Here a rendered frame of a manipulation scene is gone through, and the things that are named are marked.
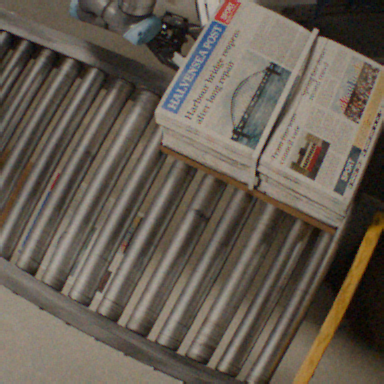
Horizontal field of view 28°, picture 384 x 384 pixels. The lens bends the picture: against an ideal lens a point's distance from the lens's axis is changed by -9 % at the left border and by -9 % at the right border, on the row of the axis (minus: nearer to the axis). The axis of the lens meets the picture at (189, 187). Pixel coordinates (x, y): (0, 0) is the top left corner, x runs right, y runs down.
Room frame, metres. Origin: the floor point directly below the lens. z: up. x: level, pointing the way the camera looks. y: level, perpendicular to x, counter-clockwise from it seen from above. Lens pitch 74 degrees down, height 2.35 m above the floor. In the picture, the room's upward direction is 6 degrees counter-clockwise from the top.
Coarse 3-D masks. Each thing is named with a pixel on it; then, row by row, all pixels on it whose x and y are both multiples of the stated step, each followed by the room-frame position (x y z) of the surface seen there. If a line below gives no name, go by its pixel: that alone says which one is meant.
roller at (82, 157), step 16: (112, 96) 0.66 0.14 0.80; (128, 96) 0.67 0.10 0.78; (96, 112) 0.63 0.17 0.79; (112, 112) 0.63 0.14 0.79; (96, 128) 0.60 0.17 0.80; (80, 144) 0.57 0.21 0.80; (96, 144) 0.57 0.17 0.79; (80, 160) 0.53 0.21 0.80; (64, 176) 0.50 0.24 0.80; (80, 176) 0.50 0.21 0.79; (64, 192) 0.47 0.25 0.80; (48, 208) 0.44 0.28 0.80; (64, 208) 0.44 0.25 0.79; (48, 224) 0.41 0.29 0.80; (32, 240) 0.38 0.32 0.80; (48, 240) 0.38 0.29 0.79; (32, 256) 0.35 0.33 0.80; (32, 272) 0.32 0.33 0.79
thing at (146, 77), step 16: (0, 16) 0.92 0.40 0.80; (16, 16) 0.91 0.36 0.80; (16, 32) 0.87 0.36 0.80; (32, 32) 0.86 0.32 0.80; (48, 32) 0.85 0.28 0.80; (48, 48) 0.81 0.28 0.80; (64, 48) 0.80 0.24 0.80; (80, 48) 0.79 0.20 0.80; (96, 48) 0.79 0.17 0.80; (96, 64) 0.75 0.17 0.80; (112, 64) 0.74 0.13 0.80; (128, 64) 0.73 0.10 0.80; (144, 64) 0.73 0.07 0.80; (112, 80) 0.72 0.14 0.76; (128, 80) 0.70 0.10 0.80; (144, 80) 0.69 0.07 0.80; (160, 80) 0.69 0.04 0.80; (160, 96) 0.65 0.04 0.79; (368, 176) 0.44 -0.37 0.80; (368, 192) 0.41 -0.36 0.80; (368, 208) 0.39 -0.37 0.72
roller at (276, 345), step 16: (352, 208) 0.38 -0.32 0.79; (320, 240) 0.32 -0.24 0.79; (336, 240) 0.32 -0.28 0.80; (320, 256) 0.29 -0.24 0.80; (304, 272) 0.26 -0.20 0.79; (320, 272) 0.26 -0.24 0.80; (304, 288) 0.23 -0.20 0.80; (288, 304) 0.20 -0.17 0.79; (304, 304) 0.20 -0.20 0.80; (288, 320) 0.17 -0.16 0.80; (272, 336) 0.14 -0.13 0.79; (288, 336) 0.14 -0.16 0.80; (272, 352) 0.11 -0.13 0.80; (256, 368) 0.08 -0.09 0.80; (272, 368) 0.07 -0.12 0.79
